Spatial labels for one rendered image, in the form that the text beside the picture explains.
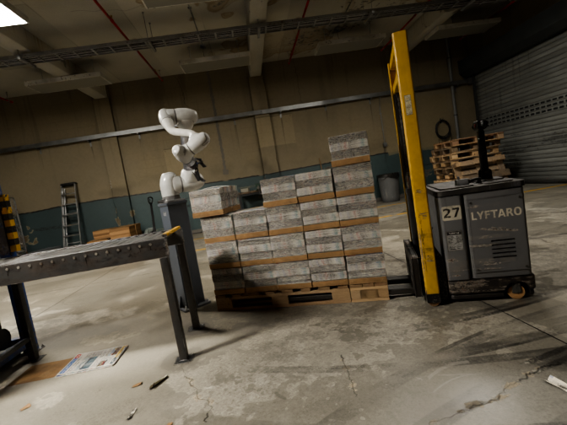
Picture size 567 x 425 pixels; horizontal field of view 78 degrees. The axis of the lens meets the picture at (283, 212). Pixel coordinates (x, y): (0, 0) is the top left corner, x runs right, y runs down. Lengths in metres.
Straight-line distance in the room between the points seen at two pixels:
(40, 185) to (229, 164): 4.86
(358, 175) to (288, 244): 0.77
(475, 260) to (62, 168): 9.78
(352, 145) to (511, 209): 1.12
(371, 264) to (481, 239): 0.76
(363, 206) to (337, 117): 7.44
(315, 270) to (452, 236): 1.02
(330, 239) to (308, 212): 0.27
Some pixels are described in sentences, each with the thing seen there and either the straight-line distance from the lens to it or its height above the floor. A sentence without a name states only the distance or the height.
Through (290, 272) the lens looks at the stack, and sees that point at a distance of 2.87.
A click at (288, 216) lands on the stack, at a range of 2.78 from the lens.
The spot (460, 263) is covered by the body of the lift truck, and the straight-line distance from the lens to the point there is 2.67.
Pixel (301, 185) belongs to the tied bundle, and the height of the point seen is 0.96.
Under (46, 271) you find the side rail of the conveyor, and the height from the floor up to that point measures 0.72.
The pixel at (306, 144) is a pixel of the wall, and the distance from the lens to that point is 9.73.
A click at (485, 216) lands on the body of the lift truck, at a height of 0.58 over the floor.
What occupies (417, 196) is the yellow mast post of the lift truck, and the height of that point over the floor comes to 0.77.
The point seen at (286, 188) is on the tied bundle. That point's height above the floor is 0.96.
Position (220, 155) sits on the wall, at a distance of 9.61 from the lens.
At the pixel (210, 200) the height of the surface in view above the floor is 0.97.
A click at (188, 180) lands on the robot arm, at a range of 3.33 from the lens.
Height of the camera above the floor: 1.03
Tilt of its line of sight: 5 degrees down
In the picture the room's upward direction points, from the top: 9 degrees counter-clockwise
